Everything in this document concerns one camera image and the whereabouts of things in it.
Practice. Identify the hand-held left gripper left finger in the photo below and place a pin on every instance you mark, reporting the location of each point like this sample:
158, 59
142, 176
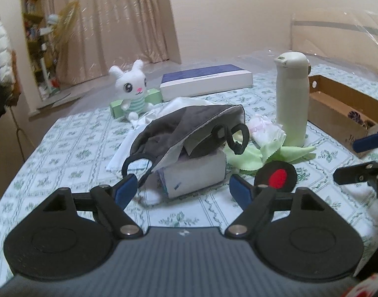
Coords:
125, 189

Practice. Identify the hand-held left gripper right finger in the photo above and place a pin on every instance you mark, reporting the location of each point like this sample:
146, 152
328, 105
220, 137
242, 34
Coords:
240, 189

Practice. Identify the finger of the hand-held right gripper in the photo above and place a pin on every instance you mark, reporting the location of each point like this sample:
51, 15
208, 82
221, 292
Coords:
369, 141
357, 173

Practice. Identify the light green cleaning cloth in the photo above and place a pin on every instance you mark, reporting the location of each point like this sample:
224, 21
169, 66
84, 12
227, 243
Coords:
253, 157

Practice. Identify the black round pad red centre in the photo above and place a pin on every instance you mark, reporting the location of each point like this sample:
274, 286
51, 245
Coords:
277, 177

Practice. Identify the brown cardboard box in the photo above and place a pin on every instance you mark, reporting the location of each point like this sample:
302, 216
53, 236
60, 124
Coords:
334, 108

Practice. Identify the white pink floral cloth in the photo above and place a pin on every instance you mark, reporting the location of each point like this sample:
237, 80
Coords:
264, 128

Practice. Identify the dark patterned fabric item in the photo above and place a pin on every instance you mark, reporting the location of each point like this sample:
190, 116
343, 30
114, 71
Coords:
360, 118

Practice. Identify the purple white tissue box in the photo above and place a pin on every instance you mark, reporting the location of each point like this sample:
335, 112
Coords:
196, 173

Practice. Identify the white insulated bottle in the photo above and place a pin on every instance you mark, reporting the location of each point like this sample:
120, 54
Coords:
291, 99

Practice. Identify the light green small box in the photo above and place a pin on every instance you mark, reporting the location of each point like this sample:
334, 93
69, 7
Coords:
153, 96

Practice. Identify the white bunny plush toy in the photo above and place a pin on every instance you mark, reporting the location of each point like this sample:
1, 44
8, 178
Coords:
130, 91

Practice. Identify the plastic wrapped headboard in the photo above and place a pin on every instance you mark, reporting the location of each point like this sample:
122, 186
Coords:
337, 37

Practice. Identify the blue white flat box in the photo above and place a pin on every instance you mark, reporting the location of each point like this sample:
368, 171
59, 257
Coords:
204, 82

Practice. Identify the red white printed fabric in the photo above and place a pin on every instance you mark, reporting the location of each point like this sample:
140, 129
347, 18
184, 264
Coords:
369, 286

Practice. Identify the yellow plastic bag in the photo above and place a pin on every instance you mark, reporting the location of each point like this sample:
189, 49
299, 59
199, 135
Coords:
66, 34

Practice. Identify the beige curtain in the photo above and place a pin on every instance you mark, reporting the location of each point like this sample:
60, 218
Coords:
114, 21

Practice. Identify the black white puffy jacket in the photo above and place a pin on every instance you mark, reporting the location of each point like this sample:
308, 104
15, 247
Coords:
2, 68

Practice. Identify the wooden bookshelf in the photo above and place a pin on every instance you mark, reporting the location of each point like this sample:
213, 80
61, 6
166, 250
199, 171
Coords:
32, 31

